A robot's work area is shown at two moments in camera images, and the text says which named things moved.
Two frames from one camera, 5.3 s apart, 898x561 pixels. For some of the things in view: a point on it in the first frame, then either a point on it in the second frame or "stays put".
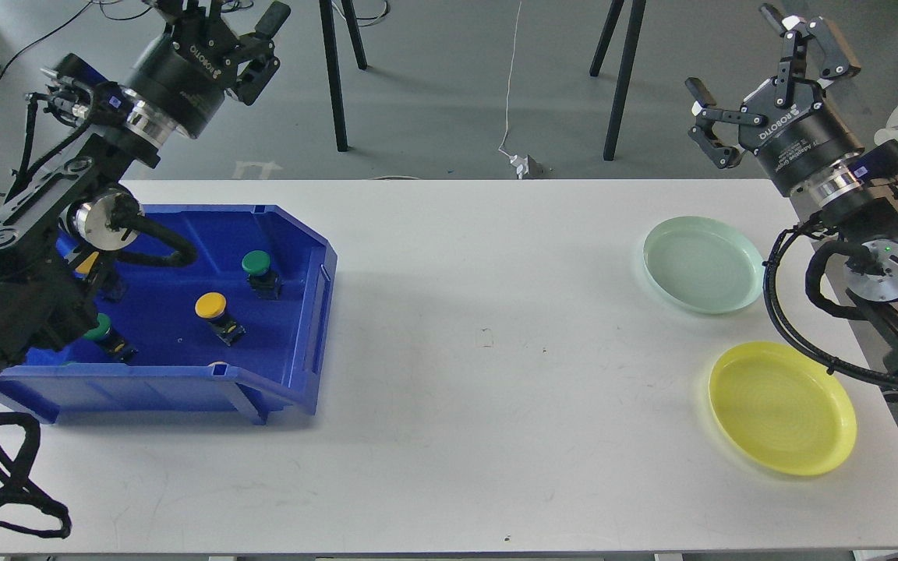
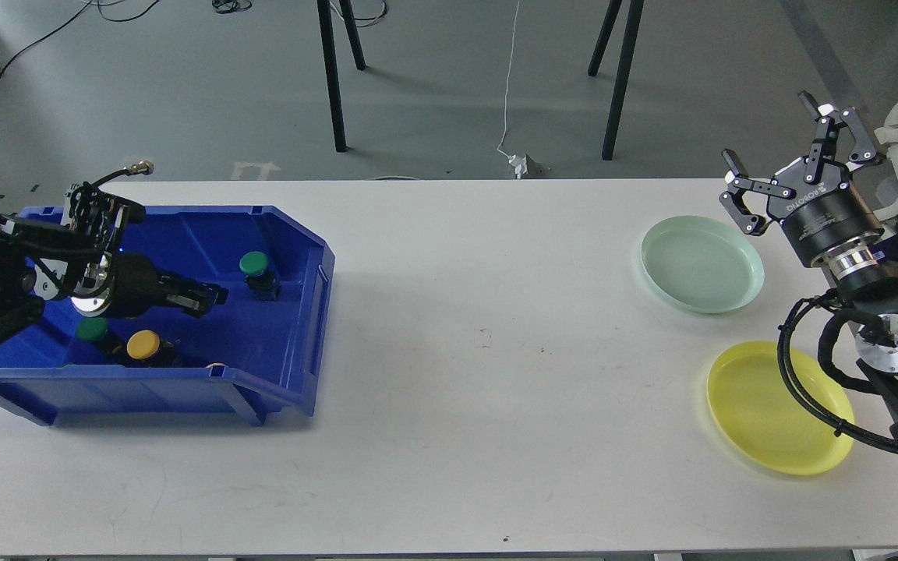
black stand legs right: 634,22 stays put
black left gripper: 185,73 to 121,285
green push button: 263,282 stays put
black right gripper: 800,142 to 828,220
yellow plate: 784,407 stays put
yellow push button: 211,306 to 143,344
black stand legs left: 329,36 stays put
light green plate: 703,265 stays put
